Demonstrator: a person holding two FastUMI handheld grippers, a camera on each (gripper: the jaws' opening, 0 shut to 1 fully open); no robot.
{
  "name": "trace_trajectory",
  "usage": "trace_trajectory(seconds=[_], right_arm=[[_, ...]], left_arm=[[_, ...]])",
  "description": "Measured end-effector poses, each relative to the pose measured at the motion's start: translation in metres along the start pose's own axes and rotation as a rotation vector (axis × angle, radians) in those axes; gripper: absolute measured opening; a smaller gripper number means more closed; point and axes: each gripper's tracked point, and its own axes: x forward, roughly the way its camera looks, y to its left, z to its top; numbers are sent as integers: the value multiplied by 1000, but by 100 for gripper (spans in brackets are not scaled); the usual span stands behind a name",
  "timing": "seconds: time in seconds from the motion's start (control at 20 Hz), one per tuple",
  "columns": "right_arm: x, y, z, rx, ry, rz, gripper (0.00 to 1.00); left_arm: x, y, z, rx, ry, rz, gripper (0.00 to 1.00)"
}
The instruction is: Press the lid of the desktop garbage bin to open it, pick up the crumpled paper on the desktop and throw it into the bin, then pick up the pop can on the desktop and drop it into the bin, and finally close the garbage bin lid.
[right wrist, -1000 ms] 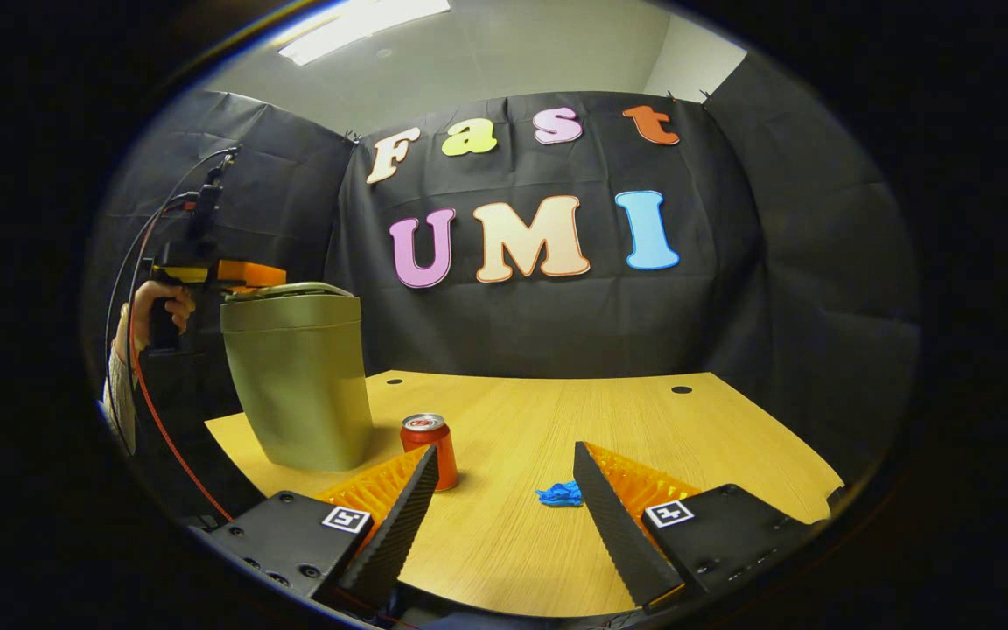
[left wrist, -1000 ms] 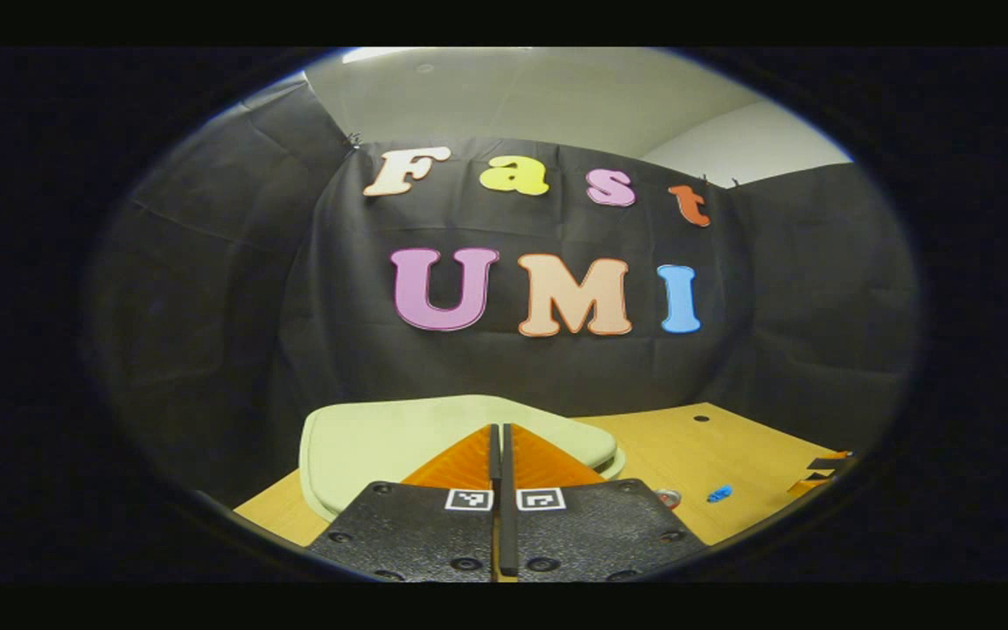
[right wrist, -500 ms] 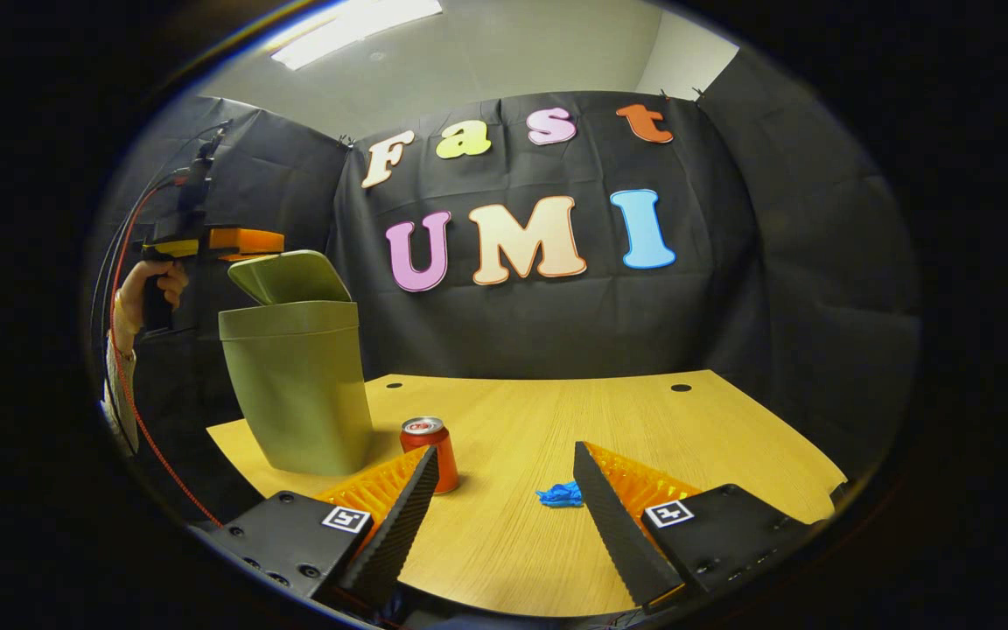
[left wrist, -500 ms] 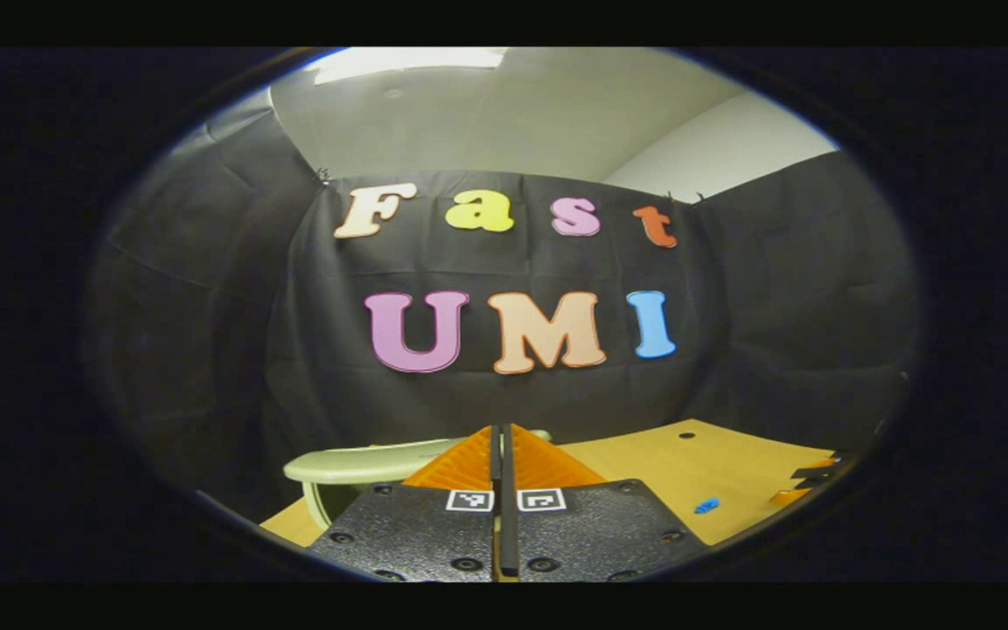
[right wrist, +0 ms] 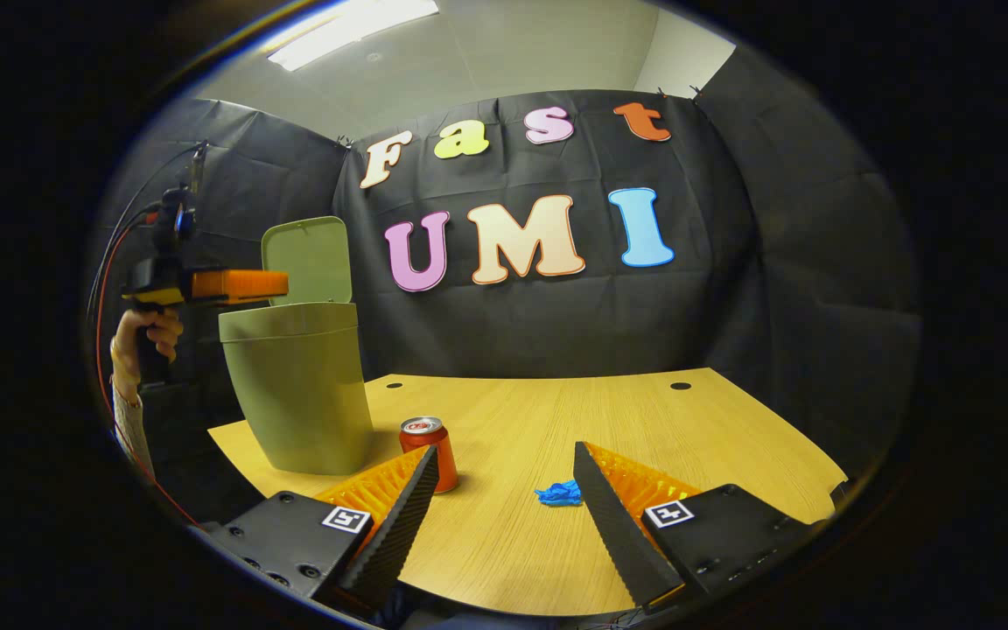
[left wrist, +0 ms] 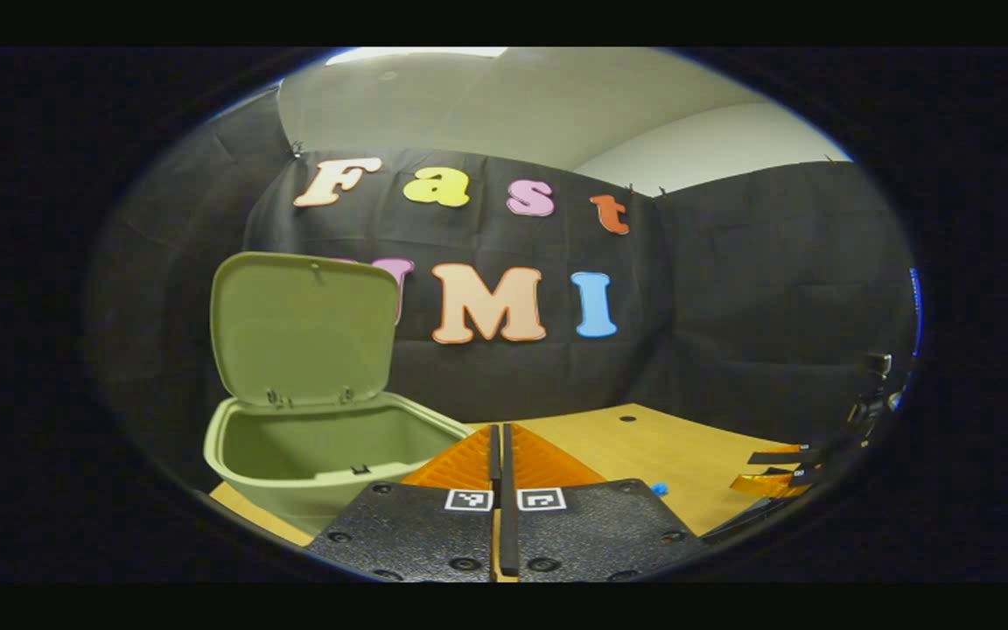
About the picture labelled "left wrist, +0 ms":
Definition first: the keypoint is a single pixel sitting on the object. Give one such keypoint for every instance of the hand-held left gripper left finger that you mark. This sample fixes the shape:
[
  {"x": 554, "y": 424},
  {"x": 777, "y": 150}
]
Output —
[{"x": 408, "y": 534}]

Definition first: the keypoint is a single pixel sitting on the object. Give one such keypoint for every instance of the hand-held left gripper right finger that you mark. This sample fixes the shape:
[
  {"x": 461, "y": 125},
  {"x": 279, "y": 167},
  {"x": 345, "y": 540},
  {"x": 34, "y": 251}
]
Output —
[{"x": 510, "y": 534}]

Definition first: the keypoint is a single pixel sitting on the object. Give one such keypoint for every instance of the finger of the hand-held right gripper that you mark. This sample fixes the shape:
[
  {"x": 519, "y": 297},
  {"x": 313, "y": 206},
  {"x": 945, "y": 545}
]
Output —
[
  {"x": 771, "y": 484},
  {"x": 784, "y": 455}
]

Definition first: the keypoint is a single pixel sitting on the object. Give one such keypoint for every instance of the blue paper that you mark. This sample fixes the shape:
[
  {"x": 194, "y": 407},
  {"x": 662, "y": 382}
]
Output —
[{"x": 660, "y": 488}]

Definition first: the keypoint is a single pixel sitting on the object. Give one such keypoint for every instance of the green desktop garbage bin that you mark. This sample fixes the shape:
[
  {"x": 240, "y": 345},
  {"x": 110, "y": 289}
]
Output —
[{"x": 294, "y": 324}]

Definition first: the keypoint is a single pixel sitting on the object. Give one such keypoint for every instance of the wooden desktop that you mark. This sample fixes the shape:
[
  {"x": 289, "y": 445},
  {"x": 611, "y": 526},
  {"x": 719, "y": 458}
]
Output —
[{"x": 644, "y": 446}]

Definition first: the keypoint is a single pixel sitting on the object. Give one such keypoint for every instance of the black backdrop cloth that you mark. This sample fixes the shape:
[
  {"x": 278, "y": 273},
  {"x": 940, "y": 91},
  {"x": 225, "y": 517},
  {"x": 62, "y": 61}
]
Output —
[{"x": 731, "y": 289}]

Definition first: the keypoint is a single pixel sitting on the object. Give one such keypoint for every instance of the ceiling light panel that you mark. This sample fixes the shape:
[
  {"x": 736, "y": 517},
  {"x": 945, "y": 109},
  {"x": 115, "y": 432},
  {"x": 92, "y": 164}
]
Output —
[{"x": 416, "y": 55}]

